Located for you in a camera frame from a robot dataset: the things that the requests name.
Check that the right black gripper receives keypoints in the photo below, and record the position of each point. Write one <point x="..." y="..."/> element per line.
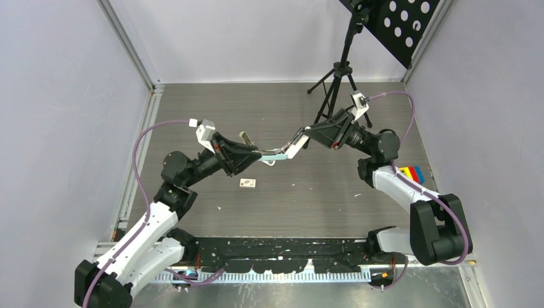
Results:
<point x="330" y="133"/>

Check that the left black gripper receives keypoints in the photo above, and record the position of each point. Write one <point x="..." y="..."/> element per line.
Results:
<point x="232" y="161"/>

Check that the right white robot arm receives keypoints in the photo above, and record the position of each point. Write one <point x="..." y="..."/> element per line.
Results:
<point x="438" y="231"/>

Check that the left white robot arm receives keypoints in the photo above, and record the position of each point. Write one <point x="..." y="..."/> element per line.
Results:
<point x="154" y="243"/>

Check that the white staple box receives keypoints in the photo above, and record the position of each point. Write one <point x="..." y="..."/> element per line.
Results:
<point x="247" y="183"/>

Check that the colourful block toy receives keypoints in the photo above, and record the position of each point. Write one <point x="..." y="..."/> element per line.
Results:
<point x="414" y="173"/>

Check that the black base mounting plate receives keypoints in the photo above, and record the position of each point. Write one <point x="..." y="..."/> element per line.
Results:
<point x="284" y="255"/>

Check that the black tripod stand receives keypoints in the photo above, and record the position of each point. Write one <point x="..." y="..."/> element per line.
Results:
<point x="331" y="82"/>

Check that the black perforated panel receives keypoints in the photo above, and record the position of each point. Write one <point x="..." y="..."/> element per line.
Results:
<point x="397" y="25"/>

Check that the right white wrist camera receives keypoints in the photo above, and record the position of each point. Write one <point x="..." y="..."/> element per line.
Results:
<point x="360" y="105"/>

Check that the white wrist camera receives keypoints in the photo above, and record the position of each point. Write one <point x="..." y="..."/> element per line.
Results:
<point x="205" y="129"/>
<point x="360" y="105"/>

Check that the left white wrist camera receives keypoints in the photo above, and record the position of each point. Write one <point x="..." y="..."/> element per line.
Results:
<point x="205" y="129"/>

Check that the aluminium frame rail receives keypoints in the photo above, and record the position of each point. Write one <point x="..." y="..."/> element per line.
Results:
<point x="117" y="15"/>

